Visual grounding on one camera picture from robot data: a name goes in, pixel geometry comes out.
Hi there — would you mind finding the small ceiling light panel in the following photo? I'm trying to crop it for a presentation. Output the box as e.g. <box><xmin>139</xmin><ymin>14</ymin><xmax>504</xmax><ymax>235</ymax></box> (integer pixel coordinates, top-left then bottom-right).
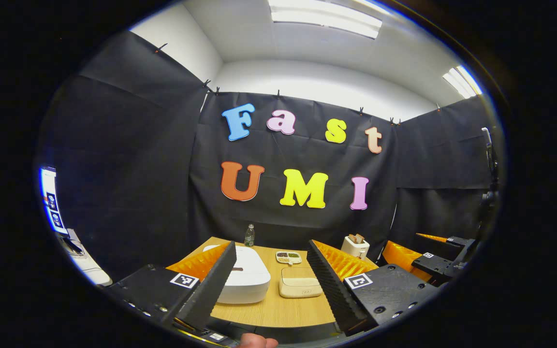
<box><xmin>443</xmin><ymin>65</ymin><xmax>483</xmax><ymax>100</ymax></box>

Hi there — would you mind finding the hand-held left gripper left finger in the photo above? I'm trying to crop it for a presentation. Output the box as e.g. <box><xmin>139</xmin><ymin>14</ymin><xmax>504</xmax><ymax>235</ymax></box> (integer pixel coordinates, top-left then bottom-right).
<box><xmin>108</xmin><ymin>241</ymin><xmax>237</xmax><ymax>332</ymax></box>

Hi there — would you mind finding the white rice cooker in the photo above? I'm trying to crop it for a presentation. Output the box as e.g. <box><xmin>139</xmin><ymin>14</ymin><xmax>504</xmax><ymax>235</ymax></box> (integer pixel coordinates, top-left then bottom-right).
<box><xmin>203</xmin><ymin>245</ymin><xmax>271</xmax><ymax>305</ymax></box>

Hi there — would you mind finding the clear rice container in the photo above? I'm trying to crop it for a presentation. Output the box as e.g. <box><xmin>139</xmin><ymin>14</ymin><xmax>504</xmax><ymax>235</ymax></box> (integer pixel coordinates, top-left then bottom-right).
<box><xmin>278</xmin><ymin>267</ymin><xmax>322</xmax><ymax>299</ymax></box>

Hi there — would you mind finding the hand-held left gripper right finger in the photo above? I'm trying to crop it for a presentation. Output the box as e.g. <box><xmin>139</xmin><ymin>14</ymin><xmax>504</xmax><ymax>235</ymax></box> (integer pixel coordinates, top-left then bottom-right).
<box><xmin>307</xmin><ymin>239</ymin><xmax>441</xmax><ymax>337</ymax></box>

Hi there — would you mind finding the white toaster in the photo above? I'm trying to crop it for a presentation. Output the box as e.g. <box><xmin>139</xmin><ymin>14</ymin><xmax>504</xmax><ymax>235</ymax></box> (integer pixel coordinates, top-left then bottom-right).
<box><xmin>341</xmin><ymin>237</ymin><xmax>370</xmax><ymax>261</ymax></box>

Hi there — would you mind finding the long ceiling light panel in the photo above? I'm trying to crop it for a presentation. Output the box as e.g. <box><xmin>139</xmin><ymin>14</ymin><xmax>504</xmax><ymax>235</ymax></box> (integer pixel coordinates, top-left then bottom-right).
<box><xmin>268</xmin><ymin>0</ymin><xmax>383</xmax><ymax>39</ymax></box>

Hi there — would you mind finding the white side desk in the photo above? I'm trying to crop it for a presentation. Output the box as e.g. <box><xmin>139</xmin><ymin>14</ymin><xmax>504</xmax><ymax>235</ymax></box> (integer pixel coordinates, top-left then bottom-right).
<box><xmin>61</xmin><ymin>230</ymin><xmax>113</xmax><ymax>287</ymax></box>

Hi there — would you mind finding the white divided grain dish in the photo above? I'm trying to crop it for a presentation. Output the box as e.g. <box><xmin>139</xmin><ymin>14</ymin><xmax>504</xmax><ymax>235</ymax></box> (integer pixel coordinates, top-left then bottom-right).
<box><xmin>276</xmin><ymin>250</ymin><xmax>303</xmax><ymax>265</ymax></box>

